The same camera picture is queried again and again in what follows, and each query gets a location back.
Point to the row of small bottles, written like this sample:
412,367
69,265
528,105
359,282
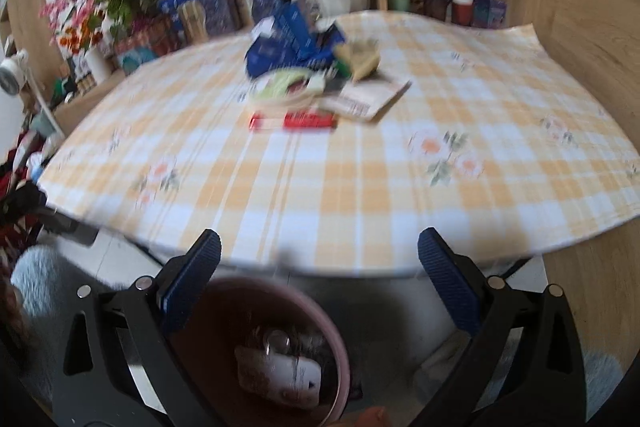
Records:
82,82

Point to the blue packet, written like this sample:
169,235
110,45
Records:
285,42

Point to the purple small box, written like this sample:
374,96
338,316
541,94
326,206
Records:
490,12

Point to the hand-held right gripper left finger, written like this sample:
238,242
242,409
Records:
195,277

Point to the red white patterned cloth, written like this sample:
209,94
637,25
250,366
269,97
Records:
20,157

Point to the tan paper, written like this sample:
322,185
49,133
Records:
360,59

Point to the wooden wall shelf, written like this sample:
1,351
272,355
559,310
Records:
25,7

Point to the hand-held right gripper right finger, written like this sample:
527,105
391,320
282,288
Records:
445,277

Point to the person's right hand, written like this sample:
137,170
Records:
367,419

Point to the pale green round packet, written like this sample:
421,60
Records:
280,84

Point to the checked floral tablecloth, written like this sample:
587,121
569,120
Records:
350,187

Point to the orange flowers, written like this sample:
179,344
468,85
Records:
80,37

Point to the patterned flower basket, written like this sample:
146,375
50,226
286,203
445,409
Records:
140,52

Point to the blue box with badge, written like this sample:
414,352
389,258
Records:
305,4

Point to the red slim packet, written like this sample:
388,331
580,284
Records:
300,122

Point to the light blue fluffy garment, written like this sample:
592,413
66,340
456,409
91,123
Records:
35,272

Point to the brown round bin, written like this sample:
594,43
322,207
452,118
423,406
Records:
225,307

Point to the white ribbed vase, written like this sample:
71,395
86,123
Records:
97,64

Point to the red cup white rim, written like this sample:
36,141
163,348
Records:
461,12

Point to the white fan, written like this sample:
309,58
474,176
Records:
10,77

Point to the dark glass cup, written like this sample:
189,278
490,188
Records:
436,9

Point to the wooden sideboard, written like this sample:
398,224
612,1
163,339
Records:
85,107

